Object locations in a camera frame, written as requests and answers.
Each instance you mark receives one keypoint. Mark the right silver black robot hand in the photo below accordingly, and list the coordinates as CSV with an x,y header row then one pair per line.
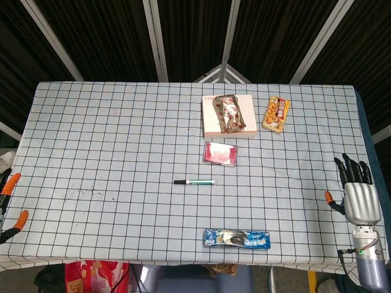
x,y
362,203

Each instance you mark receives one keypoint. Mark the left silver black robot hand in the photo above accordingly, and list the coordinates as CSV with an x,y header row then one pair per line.
x,y
15,180

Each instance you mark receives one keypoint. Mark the green white marker pen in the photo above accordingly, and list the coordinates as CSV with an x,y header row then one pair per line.
x,y
201,182

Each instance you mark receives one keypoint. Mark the black marker cap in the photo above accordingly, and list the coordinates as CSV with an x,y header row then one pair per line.
x,y
179,182

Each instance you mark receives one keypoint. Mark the blue checkered tablecloth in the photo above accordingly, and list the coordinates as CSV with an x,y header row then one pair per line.
x,y
91,122

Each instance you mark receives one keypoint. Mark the black bag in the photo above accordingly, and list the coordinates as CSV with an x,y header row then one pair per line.
x,y
49,279

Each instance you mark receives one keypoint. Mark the yellow snack box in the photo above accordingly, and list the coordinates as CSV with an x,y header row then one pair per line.
x,y
275,114

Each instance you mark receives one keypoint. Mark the red shopping bag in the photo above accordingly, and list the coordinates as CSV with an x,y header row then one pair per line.
x,y
97,276

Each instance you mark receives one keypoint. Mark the blue cookie package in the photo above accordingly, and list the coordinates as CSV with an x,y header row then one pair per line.
x,y
236,238

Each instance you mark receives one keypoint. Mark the white flat cardboard box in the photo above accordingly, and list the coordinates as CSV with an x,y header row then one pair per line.
x,y
249,119

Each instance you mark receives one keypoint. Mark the pink snack packet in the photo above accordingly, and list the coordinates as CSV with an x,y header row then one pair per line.
x,y
220,153

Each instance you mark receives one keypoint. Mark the brown paper bag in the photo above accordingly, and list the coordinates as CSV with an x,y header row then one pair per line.
x,y
221,270

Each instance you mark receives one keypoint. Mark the crumpled foil snack wrapper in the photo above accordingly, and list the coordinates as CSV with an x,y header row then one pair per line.
x,y
227,113

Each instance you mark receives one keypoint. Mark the blue-grey robot torso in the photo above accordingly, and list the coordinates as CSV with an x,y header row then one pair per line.
x,y
189,280

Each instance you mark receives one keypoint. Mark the white metal frame bar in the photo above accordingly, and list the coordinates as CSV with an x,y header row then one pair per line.
x,y
52,39
155,39
320,42
229,30

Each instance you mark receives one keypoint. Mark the white triangular metal frame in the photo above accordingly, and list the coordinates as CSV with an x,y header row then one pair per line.
x,y
224,71

